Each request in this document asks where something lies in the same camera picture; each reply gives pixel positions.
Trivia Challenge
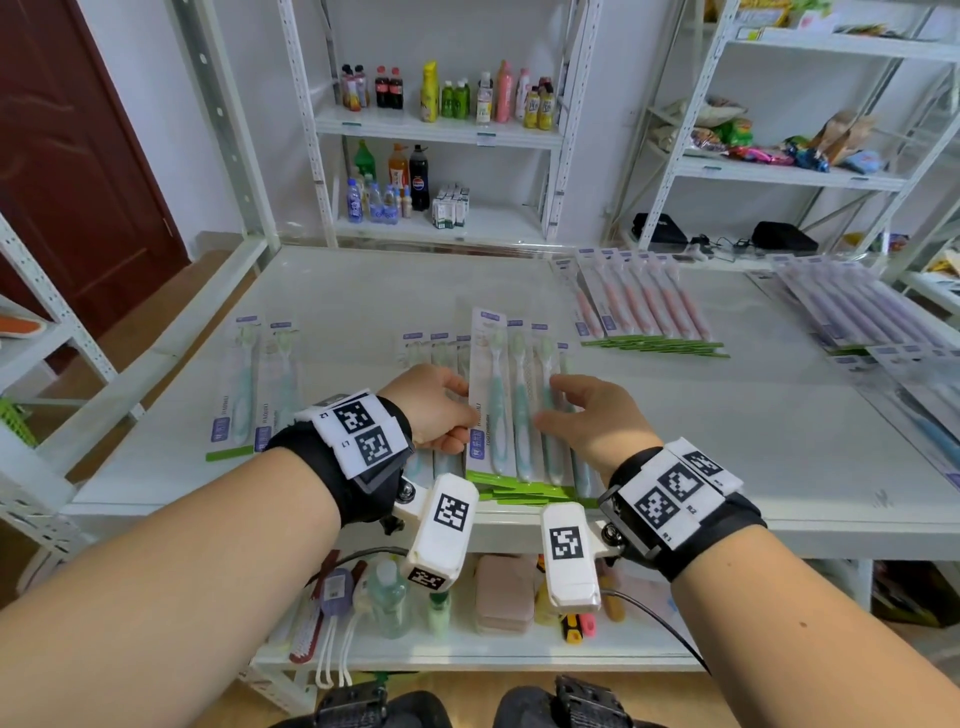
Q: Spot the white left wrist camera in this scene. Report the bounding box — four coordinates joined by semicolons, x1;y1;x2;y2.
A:
393;472;480;594

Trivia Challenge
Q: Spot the red-brown wooden door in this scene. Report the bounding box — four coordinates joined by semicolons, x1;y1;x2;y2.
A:
0;0;193;339

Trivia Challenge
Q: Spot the yellow snack packet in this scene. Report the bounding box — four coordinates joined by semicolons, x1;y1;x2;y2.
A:
738;0;793;30

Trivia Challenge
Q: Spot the cluster of small white cartons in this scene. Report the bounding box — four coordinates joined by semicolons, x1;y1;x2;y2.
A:
431;183;472;230

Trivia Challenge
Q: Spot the person's right hand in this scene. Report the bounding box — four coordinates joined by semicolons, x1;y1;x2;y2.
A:
533;374;665;489

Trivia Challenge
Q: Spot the white goods rack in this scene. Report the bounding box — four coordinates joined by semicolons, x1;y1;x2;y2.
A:
884;217;960;316

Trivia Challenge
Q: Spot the white stationery rack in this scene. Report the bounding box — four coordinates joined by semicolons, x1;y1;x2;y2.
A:
0;217;144;451

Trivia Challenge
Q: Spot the clear plastic bottle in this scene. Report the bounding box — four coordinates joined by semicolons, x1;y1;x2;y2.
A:
367;558;410;640

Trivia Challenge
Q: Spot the person's right forearm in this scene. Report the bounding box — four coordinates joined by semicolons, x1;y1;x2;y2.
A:
671;523;960;728

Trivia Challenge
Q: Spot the line of blue toothbrush packets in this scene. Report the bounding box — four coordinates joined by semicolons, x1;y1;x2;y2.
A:
828;344;960;489

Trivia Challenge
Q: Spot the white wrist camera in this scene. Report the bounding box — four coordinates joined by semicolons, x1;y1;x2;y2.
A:
541;502;624;613
393;472;480;594

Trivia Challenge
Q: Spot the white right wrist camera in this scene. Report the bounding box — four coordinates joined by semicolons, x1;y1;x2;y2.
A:
541;502;624;613

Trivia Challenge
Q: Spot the person's left forearm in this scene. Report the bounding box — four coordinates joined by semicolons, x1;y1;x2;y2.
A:
0;448;343;728

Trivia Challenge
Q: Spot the black left wrist strap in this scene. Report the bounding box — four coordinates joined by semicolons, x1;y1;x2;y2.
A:
266;389;415;530

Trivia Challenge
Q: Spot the green toothbrush packet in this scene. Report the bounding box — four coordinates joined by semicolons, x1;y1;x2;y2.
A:
253;320;303;455
204;314;262;463
464;305;520;485

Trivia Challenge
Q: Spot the red handled brush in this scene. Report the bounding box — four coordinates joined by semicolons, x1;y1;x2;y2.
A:
288;573;331;665

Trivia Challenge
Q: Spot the cluster of water and soda bottles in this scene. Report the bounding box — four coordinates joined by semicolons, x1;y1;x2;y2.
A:
344;140;433;225

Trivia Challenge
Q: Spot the black right wrist strap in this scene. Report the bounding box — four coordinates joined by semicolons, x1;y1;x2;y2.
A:
598;437;768;583

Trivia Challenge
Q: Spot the yellow plastic bottle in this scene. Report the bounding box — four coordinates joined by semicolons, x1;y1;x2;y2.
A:
533;581;564;628

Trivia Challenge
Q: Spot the person's left hand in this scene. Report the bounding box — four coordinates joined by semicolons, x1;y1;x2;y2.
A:
377;365;481;455

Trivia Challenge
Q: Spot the black wrist strap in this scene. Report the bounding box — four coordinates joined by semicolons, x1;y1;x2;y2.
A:
598;437;768;583
266;389;415;530

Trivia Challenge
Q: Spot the green plastic basket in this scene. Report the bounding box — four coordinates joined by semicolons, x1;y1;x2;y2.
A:
0;397;37;449

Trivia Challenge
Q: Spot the pile of snack packets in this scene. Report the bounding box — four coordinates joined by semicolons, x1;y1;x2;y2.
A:
686;97;886;175

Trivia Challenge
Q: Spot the small black box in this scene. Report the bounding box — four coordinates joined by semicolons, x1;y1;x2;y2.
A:
751;221;820;254

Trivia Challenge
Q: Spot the black right camera cable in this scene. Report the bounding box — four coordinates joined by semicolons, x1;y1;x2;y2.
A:
599;588;712;676

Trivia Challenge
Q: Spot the black left camera cable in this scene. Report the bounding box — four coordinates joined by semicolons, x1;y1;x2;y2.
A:
305;545;410;586

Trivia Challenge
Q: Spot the line of pink toothbrush packets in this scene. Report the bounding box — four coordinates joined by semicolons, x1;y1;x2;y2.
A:
553;247;730;360

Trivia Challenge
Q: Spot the white cord loop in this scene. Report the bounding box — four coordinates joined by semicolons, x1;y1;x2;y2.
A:
314;614;358;690

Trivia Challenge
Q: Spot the white snack shelving unit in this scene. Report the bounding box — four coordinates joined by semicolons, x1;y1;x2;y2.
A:
622;0;954;260

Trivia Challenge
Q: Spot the row of purple toothbrush packets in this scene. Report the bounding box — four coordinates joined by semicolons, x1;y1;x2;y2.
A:
746;253;960;358

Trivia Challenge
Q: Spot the stack of pink cloths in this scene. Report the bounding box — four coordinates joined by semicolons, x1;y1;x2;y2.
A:
473;553;538;635

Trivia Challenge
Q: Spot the white drinks shelving unit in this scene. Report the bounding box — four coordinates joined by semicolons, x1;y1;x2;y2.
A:
277;0;601;249

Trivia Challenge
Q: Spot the white metal shelf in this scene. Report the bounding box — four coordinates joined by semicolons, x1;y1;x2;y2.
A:
0;0;960;728

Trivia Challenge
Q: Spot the black camera cable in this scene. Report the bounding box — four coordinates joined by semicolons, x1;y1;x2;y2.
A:
305;545;410;586
599;588;712;676

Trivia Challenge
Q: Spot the black pouch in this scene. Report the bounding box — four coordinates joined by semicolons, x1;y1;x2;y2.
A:
632;212;690;247

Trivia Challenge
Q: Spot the line of green toothbrush packets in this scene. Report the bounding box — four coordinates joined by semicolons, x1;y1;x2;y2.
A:
397;318;601;508

